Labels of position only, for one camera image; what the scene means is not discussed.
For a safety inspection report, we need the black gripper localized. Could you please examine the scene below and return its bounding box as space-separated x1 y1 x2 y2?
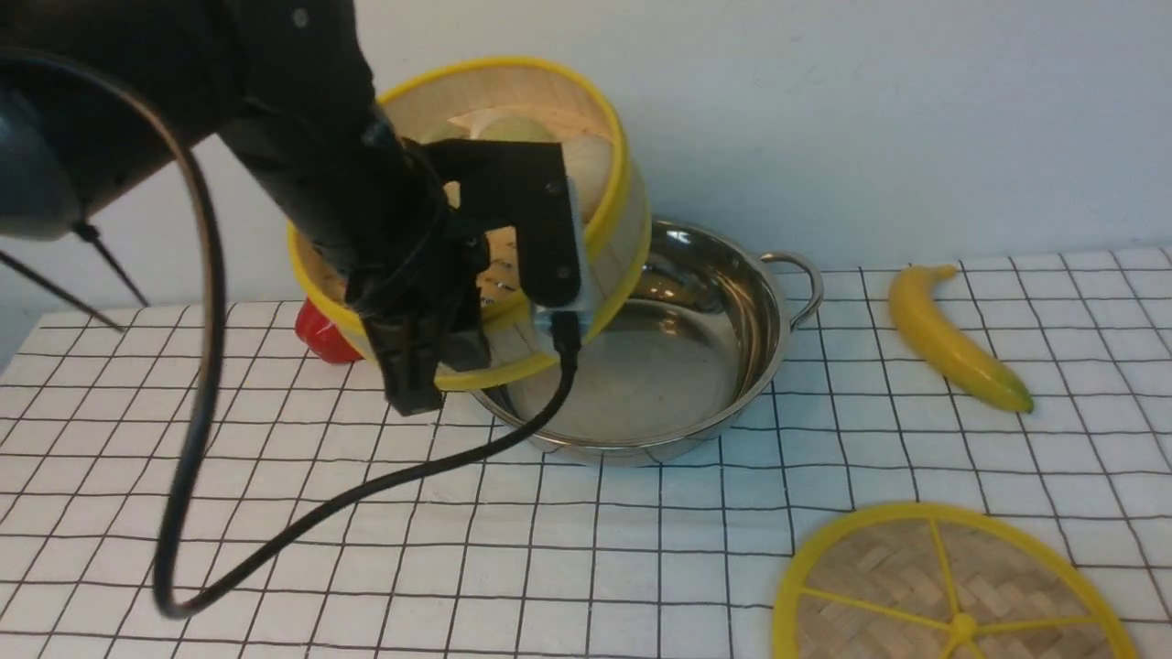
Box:
347 138 581 416

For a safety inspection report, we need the yellow rimmed bamboo steamer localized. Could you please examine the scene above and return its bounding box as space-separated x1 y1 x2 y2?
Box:
287 56 653 393

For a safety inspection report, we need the yellow woven bamboo steamer lid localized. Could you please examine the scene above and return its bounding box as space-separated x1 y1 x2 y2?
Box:
774 503 1137 658

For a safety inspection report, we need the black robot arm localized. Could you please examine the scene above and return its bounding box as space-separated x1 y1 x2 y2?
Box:
1 1 585 416

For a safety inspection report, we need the stainless steel pot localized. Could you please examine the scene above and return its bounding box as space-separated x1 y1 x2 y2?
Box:
530 220 824 467

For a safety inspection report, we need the red bell pepper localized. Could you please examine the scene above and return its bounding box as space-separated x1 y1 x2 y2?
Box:
294 297 364 364

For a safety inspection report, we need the white checkered tablecloth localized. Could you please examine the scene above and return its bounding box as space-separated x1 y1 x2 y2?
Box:
1 249 1171 658

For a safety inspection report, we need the yellow banana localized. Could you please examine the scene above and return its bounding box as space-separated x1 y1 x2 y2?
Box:
887 265 1035 414

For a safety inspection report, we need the black cable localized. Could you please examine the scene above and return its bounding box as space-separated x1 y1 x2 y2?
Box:
0 48 584 621

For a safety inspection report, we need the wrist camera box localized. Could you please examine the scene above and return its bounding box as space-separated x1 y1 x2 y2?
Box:
518 177 597 338

